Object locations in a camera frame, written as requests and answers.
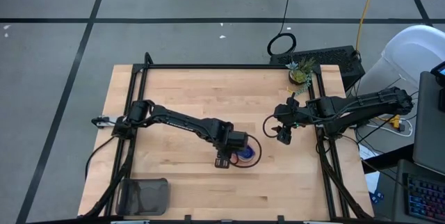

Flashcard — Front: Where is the backlit rainbow keyboard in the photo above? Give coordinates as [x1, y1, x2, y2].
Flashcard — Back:
[403, 173, 445, 224]

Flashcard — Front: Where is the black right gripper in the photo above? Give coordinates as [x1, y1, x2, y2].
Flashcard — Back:
[273, 92, 307, 146]

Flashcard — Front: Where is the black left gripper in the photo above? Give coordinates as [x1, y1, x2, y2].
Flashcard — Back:
[214, 129, 234, 170]

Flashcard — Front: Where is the black coiled floor cable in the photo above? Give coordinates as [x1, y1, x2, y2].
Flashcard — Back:
[266, 0, 298, 57]

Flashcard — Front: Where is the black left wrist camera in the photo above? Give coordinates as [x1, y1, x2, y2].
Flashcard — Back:
[227, 131, 250, 151]

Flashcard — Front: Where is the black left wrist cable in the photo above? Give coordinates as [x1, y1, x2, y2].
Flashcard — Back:
[229, 134, 263, 169]

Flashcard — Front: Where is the black aluminium table frame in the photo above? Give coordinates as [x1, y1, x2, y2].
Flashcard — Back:
[78, 51, 375, 224]

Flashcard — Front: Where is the silver arm base bracket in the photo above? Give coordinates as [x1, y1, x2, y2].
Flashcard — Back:
[91, 114, 119, 128]

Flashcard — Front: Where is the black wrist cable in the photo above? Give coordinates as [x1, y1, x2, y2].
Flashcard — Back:
[261, 113, 280, 139]
[229, 134, 263, 169]

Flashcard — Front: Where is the black device with screen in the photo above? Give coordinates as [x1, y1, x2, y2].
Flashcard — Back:
[430, 61, 445, 88]

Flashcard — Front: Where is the yellow hanging cable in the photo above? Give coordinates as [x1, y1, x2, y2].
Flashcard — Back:
[355, 0, 380, 54]

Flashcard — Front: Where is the yellow power plug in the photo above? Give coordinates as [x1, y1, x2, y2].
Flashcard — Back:
[388, 115, 403, 131]

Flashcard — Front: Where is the grey plastic basket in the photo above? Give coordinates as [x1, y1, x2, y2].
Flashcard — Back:
[115, 177, 171, 217]

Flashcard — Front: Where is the potted succulent plant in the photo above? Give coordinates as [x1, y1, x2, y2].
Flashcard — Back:
[285, 56, 317, 96]

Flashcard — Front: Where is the white plastic chair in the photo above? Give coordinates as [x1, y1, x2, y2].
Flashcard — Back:
[357, 24, 445, 96]

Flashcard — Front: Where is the grey laptop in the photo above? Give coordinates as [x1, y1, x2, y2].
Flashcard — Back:
[412, 70, 445, 176]

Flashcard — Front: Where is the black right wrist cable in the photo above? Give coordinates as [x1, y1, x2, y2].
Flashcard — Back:
[261, 113, 280, 139]

